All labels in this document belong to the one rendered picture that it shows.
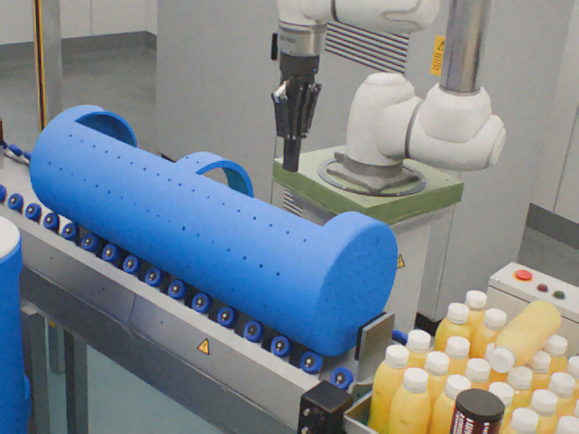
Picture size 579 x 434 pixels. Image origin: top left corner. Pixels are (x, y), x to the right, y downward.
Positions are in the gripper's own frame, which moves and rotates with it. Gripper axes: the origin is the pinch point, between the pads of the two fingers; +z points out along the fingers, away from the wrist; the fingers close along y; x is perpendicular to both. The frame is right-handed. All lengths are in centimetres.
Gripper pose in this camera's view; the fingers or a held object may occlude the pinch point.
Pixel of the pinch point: (291, 153)
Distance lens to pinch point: 171.0
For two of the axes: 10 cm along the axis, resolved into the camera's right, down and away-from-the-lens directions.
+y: -6.4, 2.8, -7.1
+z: -0.8, 9.0, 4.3
